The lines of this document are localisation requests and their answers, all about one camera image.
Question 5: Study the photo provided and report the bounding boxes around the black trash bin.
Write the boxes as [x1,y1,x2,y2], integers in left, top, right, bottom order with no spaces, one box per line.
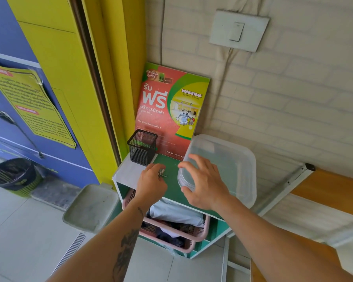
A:
[0,157,44,198]

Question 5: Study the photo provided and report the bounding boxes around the white and green shelf cabinet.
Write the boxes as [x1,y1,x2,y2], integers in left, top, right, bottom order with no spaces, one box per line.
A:
[112,153,233,259]

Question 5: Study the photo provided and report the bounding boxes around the dark clothes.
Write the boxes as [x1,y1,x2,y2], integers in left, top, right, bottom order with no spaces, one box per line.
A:
[147,220,205,248]

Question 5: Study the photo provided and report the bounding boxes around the thin wall cable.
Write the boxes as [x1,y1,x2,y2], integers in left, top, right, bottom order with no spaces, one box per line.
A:
[160,0,166,65]

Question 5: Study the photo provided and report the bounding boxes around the grey plastic tray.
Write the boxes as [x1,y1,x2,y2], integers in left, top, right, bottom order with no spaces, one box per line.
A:
[62,184,120,234]

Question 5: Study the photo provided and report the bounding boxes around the round clear plastic jar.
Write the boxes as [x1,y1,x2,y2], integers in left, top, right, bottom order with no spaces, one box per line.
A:
[177,167,196,192]

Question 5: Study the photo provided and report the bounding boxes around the wooden bench with white frame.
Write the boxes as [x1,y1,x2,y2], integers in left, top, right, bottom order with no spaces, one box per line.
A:
[249,163,353,282]

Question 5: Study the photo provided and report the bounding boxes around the person's left hand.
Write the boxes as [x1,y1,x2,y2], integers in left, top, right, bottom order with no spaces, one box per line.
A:
[135,163,168,206]

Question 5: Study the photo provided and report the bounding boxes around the white cloth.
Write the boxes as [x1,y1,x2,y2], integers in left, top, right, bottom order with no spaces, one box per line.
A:
[148,200,205,228]

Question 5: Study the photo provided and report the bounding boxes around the black long-handled tool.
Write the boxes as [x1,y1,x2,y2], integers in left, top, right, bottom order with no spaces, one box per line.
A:
[0,107,45,159]

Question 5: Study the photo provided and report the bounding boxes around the yellow notice poster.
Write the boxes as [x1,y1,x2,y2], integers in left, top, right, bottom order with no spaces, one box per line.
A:
[0,60,77,150]

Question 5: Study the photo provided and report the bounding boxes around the white light switch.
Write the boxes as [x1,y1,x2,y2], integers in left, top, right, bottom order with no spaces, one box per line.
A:
[209,9,271,53]

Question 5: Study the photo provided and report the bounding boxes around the red and green poster board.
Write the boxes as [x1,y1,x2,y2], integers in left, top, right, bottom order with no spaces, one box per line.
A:
[134,62,211,161]

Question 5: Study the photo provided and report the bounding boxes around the yellow door frame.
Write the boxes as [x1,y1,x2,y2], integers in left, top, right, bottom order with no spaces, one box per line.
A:
[5,0,147,186]

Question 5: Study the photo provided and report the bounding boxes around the black mesh pen holder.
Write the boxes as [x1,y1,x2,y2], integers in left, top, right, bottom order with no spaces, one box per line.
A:
[127,129,158,167]

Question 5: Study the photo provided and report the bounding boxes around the person's right hand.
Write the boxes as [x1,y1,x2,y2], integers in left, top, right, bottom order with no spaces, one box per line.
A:
[177,154,232,212]

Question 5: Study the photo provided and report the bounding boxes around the person's right forearm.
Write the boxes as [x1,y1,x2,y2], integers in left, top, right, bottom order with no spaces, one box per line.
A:
[212,194,353,282]

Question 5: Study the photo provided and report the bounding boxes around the person's left forearm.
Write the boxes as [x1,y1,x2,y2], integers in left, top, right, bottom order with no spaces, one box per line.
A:
[46,197,153,282]

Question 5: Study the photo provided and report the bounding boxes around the square clear plastic container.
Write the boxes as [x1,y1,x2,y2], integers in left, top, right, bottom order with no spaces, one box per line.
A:
[181,134,257,209]

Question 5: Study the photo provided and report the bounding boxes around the pink laundry basket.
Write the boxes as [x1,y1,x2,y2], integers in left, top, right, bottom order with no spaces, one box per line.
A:
[122,188,211,255]

